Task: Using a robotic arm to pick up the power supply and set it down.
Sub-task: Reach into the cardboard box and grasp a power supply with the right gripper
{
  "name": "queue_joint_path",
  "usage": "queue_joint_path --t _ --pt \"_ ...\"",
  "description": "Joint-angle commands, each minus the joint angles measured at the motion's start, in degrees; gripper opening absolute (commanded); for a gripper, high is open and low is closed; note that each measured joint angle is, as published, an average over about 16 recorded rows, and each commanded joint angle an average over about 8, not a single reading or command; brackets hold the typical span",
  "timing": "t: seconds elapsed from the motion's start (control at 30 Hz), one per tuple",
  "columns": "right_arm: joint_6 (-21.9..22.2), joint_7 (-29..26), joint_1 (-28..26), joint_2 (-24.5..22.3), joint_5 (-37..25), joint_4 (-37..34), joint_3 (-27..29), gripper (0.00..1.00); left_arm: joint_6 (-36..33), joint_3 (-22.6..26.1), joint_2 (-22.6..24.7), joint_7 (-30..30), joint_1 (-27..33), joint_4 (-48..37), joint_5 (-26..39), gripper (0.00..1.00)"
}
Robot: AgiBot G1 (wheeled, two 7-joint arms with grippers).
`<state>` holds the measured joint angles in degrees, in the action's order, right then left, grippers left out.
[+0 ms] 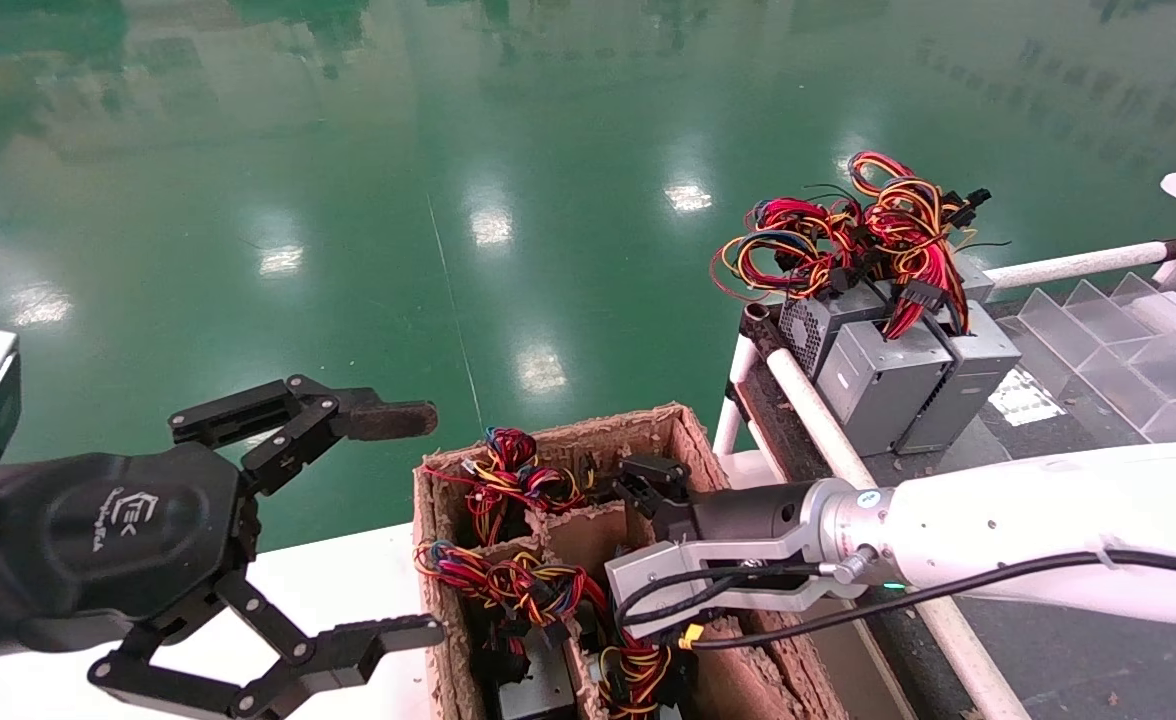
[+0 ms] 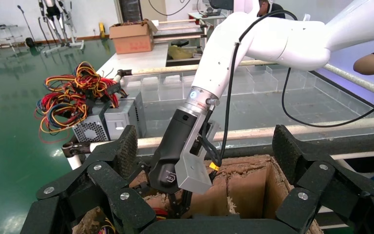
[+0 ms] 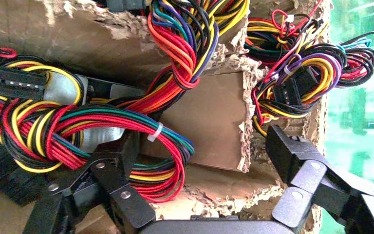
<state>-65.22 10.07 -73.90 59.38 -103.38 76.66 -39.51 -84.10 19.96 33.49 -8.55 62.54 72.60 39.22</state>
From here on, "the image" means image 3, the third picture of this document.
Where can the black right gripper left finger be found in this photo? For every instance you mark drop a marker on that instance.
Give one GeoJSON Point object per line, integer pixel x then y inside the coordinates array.
{"type": "Point", "coordinates": [109, 187]}

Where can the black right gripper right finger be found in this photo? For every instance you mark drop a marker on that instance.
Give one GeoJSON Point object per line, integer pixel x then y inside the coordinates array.
{"type": "Point", "coordinates": [312, 181]}

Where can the torn cardboard divider box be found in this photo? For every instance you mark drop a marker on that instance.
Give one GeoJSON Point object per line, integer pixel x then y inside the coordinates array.
{"type": "Point", "coordinates": [206, 122]}

